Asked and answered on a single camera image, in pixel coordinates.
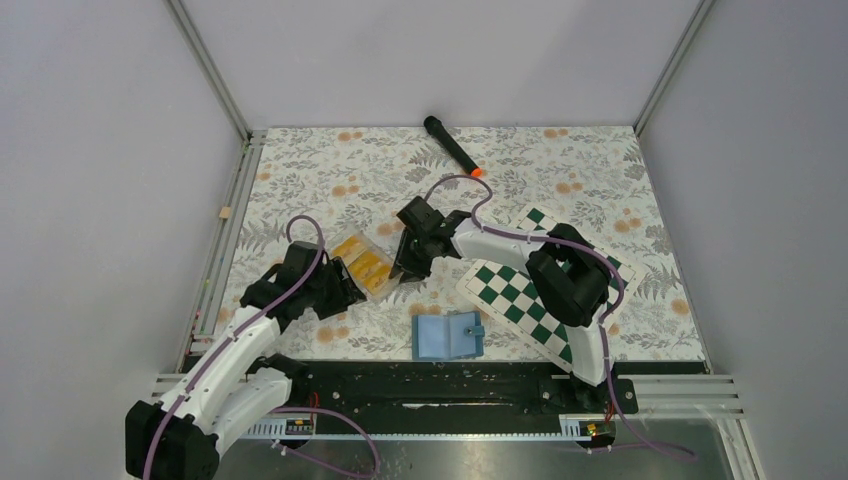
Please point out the clear box with orange cards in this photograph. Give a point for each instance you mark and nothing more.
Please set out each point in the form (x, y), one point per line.
(368, 264)

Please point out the floral tablecloth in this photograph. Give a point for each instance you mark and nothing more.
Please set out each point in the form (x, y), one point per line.
(593, 178)

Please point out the blue card holder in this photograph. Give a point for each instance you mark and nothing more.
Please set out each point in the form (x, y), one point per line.
(438, 338)

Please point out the green white checkered board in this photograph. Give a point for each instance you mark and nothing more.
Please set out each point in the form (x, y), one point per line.
(509, 297)

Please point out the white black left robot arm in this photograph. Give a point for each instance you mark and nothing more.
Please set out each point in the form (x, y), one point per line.
(186, 433)

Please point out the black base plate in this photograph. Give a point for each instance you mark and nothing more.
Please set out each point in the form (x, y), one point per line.
(455, 397)

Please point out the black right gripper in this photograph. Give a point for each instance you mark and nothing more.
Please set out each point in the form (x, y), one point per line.
(404, 262)

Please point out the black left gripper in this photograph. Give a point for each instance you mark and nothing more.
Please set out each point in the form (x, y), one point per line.
(345, 291)

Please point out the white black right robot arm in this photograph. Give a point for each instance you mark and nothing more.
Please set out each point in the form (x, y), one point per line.
(576, 285)

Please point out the black marker orange tip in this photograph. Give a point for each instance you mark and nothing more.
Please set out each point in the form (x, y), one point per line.
(435, 128)

